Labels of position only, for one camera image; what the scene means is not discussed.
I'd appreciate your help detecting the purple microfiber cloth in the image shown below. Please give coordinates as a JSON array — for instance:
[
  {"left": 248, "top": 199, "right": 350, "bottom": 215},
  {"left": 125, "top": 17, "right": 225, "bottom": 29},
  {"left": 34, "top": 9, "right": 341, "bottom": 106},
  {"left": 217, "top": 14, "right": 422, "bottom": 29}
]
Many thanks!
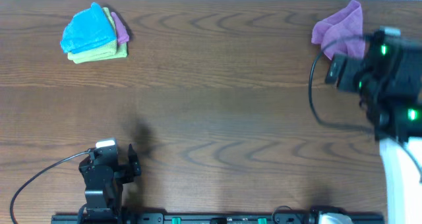
[{"left": 311, "top": 0, "right": 365, "bottom": 59}]

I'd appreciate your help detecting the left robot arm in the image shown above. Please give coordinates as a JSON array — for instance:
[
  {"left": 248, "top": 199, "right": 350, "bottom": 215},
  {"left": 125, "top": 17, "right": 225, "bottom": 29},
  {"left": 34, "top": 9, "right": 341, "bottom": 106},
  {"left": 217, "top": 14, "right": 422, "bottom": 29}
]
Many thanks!
[{"left": 76, "top": 144, "right": 141, "bottom": 223}]

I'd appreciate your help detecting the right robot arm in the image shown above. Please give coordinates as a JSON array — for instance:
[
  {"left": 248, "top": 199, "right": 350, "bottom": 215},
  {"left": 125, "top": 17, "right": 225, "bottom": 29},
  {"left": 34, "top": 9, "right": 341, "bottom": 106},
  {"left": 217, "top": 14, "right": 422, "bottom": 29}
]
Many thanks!
[{"left": 323, "top": 30, "right": 421, "bottom": 223}]

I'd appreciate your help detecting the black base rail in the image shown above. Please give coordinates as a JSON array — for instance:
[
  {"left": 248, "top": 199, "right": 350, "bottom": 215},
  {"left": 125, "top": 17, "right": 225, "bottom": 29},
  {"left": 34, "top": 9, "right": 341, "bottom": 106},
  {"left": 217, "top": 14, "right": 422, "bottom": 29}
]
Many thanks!
[{"left": 51, "top": 212, "right": 385, "bottom": 224}]

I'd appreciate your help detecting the left black cable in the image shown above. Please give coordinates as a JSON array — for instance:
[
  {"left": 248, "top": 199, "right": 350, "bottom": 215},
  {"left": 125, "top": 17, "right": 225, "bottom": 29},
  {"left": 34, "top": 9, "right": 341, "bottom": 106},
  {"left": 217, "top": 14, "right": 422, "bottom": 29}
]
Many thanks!
[{"left": 9, "top": 149, "right": 95, "bottom": 224}]

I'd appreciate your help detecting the small purple folded cloth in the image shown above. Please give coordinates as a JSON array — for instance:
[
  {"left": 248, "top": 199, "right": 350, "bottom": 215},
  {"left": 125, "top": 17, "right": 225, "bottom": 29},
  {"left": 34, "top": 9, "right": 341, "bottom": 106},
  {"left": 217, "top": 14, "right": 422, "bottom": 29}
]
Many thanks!
[{"left": 111, "top": 12, "right": 130, "bottom": 45}]

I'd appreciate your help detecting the green folded cloth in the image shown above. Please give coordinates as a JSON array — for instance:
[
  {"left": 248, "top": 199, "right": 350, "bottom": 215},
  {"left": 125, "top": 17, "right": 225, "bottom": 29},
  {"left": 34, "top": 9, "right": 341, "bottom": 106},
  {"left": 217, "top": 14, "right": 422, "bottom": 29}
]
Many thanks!
[{"left": 67, "top": 7, "right": 127, "bottom": 64}]

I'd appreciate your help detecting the blue folded cloth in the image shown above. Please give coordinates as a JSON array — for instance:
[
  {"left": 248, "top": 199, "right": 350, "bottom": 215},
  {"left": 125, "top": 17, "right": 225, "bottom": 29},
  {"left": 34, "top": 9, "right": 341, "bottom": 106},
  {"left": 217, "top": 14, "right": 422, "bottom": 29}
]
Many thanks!
[{"left": 60, "top": 3, "right": 116, "bottom": 54}]

